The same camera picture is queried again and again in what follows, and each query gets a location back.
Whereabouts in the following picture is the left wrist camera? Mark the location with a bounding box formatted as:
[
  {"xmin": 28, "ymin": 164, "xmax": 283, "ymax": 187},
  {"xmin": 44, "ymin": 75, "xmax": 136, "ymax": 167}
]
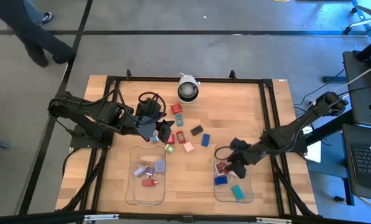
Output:
[{"xmin": 135, "ymin": 96, "xmax": 163, "ymax": 119}]

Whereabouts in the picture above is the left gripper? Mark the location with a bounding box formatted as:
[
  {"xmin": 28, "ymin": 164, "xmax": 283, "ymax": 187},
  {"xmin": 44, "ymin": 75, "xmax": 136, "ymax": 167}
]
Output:
[{"xmin": 134, "ymin": 114, "xmax": 176, "ymax": 144}]

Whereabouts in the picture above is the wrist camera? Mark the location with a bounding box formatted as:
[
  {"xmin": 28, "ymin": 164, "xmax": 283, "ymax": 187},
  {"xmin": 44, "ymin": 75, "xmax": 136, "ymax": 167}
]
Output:
[
  {"xmin": 229, "ymin": 138, "xmax": 252, "ymax": 154},
  {"xmin": 135, "ymin": 96, "xmax": 163, "ymax": 119}
]

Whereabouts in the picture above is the rolling stand base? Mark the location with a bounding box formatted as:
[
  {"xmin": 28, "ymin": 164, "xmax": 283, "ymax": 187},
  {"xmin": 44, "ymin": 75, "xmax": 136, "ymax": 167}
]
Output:
[{"xmin": 343, "ymin": 0, "xmax": 371, "ymax": 35}]

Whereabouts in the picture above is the black bottom crossbeam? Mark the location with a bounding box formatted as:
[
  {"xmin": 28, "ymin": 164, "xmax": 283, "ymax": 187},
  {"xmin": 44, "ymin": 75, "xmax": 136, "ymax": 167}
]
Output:
[{"xmin": 0, "ymin": 210, "xmax": 371, "ymax": 224}]

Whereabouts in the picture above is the white paper sheet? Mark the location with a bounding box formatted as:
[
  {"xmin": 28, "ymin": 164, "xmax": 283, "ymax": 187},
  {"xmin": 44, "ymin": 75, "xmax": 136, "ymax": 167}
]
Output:
[{"xmin": 302, "ymin": 126, "xmax": 323, "ymax": 164}]

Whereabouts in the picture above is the plain teal box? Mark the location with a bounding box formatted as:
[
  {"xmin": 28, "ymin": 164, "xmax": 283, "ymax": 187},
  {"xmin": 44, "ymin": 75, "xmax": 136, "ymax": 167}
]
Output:
[{"xmin": 231, "ymin": 184, "xmax": 245, "ymax": 201}]

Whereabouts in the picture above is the white cable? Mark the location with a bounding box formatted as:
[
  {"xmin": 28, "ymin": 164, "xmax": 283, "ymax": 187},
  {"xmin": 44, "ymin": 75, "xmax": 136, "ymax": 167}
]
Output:
[{"xmin": 334, "ymin": 58, "xmax": 371, "ymax": 94}]

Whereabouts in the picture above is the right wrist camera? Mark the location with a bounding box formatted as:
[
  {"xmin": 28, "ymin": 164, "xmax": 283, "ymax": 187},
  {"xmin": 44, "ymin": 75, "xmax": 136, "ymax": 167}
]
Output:
[{"xmin": 229, "ymin": 138, "xmax": 252, "ymax": 154}]

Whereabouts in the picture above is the white cylindrical cup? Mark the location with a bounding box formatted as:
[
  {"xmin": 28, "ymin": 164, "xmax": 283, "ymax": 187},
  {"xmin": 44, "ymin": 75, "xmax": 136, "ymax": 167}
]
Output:
[{"xmin": 176, "ymin": 73, "xmax": 201, "ymax": 104}]

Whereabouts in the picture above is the black pole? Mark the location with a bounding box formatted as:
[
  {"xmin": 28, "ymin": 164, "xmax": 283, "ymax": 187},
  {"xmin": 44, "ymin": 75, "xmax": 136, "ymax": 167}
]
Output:
[{"xmin": 354, "ymin": 34, "xmax": 371, "ymax": 62}]

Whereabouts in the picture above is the clear plastic bin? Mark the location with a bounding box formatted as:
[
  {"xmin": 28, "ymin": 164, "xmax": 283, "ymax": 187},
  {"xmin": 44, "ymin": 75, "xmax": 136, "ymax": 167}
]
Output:
[
  {"xmin": 213, "ymin": 143, "xmax": 255, "ymax": 205},
  {"xmin": 124, "ymin": 145, "xmax": 167, "ymax": 206}
]

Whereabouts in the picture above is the black stand leg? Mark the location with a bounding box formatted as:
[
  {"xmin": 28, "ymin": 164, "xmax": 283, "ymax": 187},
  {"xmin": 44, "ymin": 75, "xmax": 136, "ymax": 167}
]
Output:
[{"xmin": 306, "ymin": 108, "xmax": 357, "ymax": 207}]

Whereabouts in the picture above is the black rectangular box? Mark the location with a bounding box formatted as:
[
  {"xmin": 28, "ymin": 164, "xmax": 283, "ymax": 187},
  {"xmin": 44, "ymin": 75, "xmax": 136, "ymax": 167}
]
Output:
[{"xmin": 190, "ymin": 124, "xmax": 204, "ymax": 137}]

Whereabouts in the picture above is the black laptop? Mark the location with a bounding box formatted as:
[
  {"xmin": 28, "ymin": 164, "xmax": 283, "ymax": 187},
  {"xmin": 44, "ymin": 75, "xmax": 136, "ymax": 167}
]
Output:
[{"xmin": 342, "ymin": 123, "xmax": 371, "ymax": 202}]

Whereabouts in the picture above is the dark gray desk top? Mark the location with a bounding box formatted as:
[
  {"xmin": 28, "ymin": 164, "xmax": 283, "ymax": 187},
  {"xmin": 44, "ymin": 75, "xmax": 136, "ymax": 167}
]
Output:
[{"xmin": 342, "ymin": 50, "xmax": 371, "ymax": 128}]

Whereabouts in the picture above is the lavender multiport USB charger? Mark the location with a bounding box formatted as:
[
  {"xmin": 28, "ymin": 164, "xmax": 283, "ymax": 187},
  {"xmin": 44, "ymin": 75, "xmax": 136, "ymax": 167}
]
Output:
[{"xmin": 154, "ymin": 159, "xmax": 167, "ymax": 174}]

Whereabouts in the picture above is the person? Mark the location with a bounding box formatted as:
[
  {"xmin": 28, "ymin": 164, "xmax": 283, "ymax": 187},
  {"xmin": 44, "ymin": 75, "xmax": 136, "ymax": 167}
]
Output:
[
  {"xmin": 0, "ymin": 0, "xmax": 77, "ymax": 68},
  {"xmin": 23, "ymin": 0, "xmax": 54, "ymax": 26}
]

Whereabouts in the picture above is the black table frame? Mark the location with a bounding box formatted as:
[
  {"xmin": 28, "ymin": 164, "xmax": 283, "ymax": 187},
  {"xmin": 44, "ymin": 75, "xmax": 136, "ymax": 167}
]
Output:
[{"xmin": 56, "ymin": 68, "xmax": 318, "ymax": 218}]

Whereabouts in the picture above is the pink USB wall charger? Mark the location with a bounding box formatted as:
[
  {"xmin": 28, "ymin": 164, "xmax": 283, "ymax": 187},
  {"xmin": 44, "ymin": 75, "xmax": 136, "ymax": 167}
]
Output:
[{"xmin": 183, "ymin": 141, "xmax": 196, "ymax": 154}]

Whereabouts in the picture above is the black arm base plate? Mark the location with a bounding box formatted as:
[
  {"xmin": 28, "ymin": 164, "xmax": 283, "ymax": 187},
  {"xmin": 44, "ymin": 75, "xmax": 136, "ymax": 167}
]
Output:
[
  {"xmin": 69, "ymin": 124, "xmax": 115, "ymax": 149},
  {"xmin": 263, "ymin": 128, "xmax": 309, "ymax": 154}
]

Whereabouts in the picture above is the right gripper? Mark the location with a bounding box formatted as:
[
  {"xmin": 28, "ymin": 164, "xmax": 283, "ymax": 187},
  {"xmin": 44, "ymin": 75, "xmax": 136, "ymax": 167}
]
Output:
[{"xmin": 224, "ymin": 148, "xmax": 263, "ymax": 180}]

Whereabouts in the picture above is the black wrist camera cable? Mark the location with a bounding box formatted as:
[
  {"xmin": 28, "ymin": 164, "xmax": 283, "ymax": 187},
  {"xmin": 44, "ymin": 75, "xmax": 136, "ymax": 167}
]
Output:
[
  {"xmin": 137, "ymin": 91, "xmax": 168, "ymax": 118},
  {"xmin": 214, "ymin": 145, "xmax": 237, "ymax": 162}
]

